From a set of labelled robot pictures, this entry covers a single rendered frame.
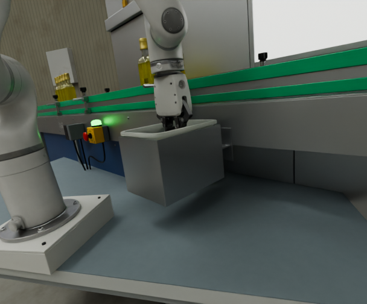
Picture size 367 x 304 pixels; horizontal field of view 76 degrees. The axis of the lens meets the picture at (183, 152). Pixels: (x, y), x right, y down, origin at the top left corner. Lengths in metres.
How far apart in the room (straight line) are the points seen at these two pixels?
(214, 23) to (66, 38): 4.32
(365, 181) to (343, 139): 0.27
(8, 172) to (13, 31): 5.40
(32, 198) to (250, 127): 0.57
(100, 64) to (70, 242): 4.20
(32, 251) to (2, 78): 0.36
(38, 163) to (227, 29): 0.72
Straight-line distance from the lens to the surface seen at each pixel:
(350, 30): 0.78
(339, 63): 0.61
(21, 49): 5.84
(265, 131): 0.65
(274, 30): 0.85
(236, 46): 0.91
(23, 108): 0.71
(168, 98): 0.60
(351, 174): 0.84
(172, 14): 0.54
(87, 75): 4.84
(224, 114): 0.71
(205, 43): 0.99
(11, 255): 0.67
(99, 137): 1.09
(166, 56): 0.59
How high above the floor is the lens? 1.08
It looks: 13 degrees down
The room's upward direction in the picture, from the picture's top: 6 degrees counter-clockwise
